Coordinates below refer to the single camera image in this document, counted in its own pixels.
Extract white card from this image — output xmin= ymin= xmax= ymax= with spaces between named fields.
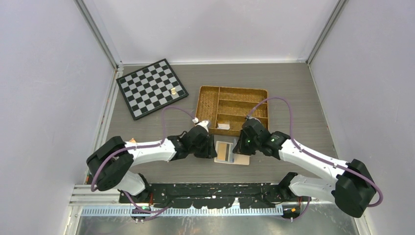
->
xmin=217 ymin=122 xmax=231 ymax=130

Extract black white chessboard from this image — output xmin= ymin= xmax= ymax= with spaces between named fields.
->
xmin=116 ymin=59 xmax=189 ymax=120

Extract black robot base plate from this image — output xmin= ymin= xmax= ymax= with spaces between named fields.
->
xmin=119 ymin=182 xmax=312 ymax=210

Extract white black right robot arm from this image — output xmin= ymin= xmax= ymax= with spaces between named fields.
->
xmin=233 ymin=118 xmax=381 ymax=218

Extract woven wicker divided tray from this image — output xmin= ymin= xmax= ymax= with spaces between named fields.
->
xmin=196 ymin=86 xmax=268 ymax=137

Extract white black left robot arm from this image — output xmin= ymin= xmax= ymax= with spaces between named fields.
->
xmin=86 ymin=123 xmax=217 ymax=203

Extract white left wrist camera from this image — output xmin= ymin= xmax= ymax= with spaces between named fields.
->
xmin=196 ymin=120 xmax=210 ymax=132

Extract beige leather card holder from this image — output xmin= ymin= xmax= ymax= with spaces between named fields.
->
xmin=214 ymin=139 xmax=250 ymax=165

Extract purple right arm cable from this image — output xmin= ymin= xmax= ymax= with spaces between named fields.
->
xmin=246 ymin=96 xmax=384 ymax=223

